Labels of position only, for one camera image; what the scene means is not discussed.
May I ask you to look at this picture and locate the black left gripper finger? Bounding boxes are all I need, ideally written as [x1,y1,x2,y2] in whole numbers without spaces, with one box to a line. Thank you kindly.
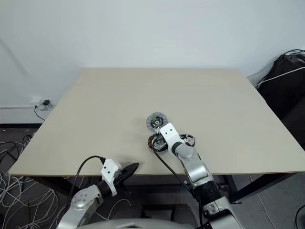
[120,172,134,184]
[122,162,140,175]

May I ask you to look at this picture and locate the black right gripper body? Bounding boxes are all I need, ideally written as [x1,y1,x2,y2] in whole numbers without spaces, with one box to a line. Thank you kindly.
[154,133,169,150]

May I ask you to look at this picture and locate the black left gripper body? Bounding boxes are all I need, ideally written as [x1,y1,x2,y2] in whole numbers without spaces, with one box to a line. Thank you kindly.
[113,167,127,186]

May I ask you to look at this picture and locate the motor housing with copper windings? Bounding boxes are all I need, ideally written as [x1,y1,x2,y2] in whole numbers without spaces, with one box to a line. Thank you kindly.
[146,133,169,152]

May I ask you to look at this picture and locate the silver round motor lid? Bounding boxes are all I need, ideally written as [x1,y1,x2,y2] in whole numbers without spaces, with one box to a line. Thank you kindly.
[145,113,165,133]

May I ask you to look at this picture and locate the black spoked rotor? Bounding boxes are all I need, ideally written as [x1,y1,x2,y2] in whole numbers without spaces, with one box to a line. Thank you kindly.
[178,134,195,147]

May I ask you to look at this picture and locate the grey robot torso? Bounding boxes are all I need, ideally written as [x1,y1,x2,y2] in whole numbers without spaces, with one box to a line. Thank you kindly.
[80,216,191,229]

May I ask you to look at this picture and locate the black metal table leg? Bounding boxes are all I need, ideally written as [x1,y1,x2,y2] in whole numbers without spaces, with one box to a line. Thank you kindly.
[224,171,305,205]

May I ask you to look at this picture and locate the black bag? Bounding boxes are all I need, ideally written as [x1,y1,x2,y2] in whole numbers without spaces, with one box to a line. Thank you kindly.
[256,49,305,153]

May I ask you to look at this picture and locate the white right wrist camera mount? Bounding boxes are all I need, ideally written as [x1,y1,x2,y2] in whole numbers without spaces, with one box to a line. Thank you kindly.
[160,123,184,154]

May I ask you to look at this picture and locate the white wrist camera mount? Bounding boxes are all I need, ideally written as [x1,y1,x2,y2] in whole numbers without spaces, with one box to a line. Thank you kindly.
[160,123,184,154]
[100,159,122,197]

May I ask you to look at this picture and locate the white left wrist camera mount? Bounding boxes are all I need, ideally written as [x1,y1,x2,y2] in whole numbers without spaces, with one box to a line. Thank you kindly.
[100,159,122,197]

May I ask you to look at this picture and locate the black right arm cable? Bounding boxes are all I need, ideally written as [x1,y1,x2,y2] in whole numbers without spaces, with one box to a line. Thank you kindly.
[154,151,206,229]

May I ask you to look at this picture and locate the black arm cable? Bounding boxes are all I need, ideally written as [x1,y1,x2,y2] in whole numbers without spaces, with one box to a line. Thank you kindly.
[154,151,206,229]
[69,155,107,201]

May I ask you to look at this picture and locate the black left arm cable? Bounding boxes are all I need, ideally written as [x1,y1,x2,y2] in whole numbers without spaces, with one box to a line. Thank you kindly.
[69,155,107,201]

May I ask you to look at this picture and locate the white floor cable tangle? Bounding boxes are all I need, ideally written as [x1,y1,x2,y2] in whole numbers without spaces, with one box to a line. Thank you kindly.
[0,164,72,229]

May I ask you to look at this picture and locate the black adapter cable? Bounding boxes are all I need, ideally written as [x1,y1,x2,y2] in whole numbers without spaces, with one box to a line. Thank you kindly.
[34,104,46,121]

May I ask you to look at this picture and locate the black floor cable tangle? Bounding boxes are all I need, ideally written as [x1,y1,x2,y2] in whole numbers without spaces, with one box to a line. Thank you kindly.
[0,135,34,167]

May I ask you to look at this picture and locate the white cable on bag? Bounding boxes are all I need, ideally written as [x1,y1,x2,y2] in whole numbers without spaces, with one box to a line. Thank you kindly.
[256,69,305,86]

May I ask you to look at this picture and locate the black floor cable loop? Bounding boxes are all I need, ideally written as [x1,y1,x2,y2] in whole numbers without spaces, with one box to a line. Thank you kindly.
[295,202,305,229]

